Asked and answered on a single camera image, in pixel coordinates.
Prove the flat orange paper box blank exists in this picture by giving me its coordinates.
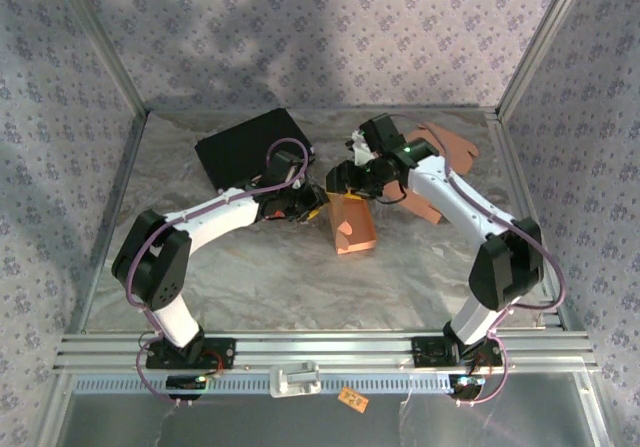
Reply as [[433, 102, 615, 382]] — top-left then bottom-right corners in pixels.
[[414, 121, 480, 176]]

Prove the black briefcase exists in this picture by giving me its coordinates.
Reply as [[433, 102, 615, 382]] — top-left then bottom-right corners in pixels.
[[193, 108, 316, 201]]

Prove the orange paper tag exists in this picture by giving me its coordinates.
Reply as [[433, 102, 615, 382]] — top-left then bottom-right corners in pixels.
[[338, 386, 370, 412]]

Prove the small black circuit board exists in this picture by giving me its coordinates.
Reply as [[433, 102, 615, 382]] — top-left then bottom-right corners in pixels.
[[166, 374, 207, 401], [449, 374, 486, 401]]

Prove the grey metal sheet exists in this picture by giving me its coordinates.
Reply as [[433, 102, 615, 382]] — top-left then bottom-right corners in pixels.
[[64, 392, 596, 447]]

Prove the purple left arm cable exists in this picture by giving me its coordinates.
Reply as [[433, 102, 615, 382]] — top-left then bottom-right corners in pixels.
[[127, 138, 309, 409]]

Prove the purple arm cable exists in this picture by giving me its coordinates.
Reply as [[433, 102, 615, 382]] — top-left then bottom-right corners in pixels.
[[387, 113, 567, 409], [127, 138, 309, 409]]

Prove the aluminium mounting rail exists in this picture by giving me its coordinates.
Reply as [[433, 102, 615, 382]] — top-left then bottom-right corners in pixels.
[[52, 331, 599, 373]]

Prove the aluminium side rail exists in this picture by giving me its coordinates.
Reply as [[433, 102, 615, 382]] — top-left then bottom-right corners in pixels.
[[487, 111, 566, 331], [64, 111, 150, 336]]

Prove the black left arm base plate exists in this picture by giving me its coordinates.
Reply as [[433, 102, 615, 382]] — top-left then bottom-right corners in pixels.
[[144, 337, 237, 371]]

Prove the white plastic bracket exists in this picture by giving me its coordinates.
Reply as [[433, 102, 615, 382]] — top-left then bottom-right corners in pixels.
[[268, 360, 322, 399]]

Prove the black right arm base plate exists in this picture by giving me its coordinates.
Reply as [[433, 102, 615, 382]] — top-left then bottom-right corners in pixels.
[[412, 335, 504, 368]]

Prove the grey slotted cable duct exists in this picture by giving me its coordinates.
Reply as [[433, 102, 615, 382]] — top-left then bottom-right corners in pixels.
[[72, 372, 451, 396]]

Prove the aluminium frame post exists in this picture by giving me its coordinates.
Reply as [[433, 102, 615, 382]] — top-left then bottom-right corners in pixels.
[[497, 0, 594, 118], [49, 0, 151, 114]]

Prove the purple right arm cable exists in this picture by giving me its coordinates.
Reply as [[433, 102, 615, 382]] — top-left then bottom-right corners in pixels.
[[387, 113, 567, 409]]

